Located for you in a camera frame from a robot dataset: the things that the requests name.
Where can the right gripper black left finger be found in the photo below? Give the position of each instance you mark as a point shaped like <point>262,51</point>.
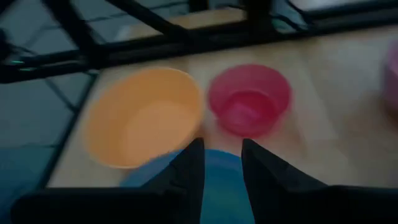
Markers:
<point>189,168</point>

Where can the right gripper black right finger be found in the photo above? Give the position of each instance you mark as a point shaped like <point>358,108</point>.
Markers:
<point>261,168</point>

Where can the blue-green plastic bowl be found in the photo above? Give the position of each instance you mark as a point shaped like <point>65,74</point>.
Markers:
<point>224,186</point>

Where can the small pink-red plastic bowl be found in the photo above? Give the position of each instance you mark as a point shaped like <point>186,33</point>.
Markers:
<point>248,102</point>

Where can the large orange plastic bowl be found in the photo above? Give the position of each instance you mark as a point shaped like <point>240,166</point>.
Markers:
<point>143,118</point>

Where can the pale purple plastic bowl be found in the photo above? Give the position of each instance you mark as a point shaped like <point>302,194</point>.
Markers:
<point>391,81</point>

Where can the black aluminium table frame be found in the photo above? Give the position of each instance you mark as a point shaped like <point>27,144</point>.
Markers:
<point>155,46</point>

